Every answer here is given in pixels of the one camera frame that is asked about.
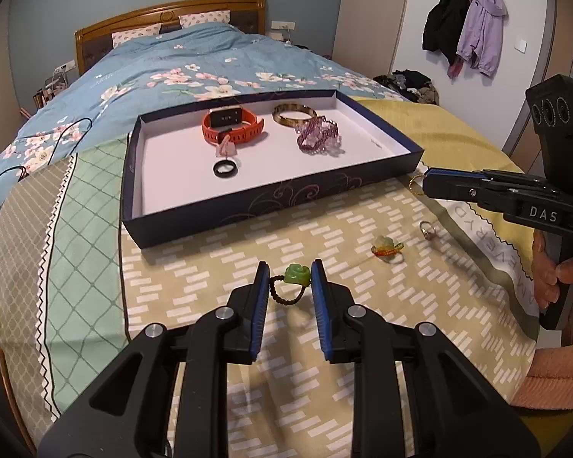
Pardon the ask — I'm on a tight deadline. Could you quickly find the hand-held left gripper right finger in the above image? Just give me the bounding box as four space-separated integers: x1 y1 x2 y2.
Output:
310 258 540 458

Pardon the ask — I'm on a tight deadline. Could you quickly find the green jade flower ring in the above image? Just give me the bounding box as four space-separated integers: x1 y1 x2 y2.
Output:
266 262 313 305

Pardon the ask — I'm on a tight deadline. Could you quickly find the black charger cable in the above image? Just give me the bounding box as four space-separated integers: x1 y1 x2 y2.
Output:
0 117 96 253

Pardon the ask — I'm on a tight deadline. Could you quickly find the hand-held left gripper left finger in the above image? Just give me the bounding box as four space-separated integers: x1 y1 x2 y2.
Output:
37 261 270 458

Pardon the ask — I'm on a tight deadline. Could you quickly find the navy cardboard box lid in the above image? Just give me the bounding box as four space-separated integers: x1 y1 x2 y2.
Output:
121 88 425 250

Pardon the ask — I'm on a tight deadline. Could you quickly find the black jacket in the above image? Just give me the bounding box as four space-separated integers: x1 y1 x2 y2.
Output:
422 0 471 65

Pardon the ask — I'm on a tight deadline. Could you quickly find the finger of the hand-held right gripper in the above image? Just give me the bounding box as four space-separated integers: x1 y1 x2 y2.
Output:
475 169 559 192
422 168 516 213

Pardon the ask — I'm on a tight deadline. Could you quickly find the wooden bed headboard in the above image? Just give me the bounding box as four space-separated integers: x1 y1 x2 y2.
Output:
74 0 267 76

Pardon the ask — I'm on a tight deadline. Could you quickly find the orange smartwatch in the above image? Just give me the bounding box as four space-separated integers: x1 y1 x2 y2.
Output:
201 106 267 144

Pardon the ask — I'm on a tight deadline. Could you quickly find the bed with blue floral duvet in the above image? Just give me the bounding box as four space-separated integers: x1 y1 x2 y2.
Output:
0 21 411 258

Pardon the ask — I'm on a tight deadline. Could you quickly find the beige wardrobe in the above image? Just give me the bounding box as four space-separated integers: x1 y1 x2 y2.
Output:
332 0 414 77

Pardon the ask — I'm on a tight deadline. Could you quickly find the pile of dark clothes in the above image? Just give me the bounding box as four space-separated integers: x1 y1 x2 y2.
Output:
373 69 440 106

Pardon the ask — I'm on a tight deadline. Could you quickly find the purple jacket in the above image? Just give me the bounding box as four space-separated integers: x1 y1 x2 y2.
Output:
456 0 508 78

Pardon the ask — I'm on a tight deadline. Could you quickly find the gold tortoiseshell bangle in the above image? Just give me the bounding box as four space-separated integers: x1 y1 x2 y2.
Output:
272 102 317 128

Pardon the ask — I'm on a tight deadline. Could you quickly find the pink hair clip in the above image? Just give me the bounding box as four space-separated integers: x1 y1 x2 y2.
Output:
215 134 240 158

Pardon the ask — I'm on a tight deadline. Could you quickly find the purple bead bracelet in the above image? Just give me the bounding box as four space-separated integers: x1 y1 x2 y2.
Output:
293 114 345 157

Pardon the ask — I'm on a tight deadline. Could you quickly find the person's right hand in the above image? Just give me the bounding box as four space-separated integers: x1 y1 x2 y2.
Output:
530 236 573 311

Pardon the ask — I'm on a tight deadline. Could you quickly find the person's right forearm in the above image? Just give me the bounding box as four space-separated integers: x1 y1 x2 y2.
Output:
511 296 573 408

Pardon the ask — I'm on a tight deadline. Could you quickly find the green and orange ring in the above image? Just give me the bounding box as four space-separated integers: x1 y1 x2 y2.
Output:
370 236 406 263

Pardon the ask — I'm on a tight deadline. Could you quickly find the group of cosmetic bottles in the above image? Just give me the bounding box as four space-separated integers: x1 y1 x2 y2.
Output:
32 69 70 108

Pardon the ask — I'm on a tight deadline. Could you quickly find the white patterned pillow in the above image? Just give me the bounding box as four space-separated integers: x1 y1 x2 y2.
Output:
179 10 231 29
111 23 162 49

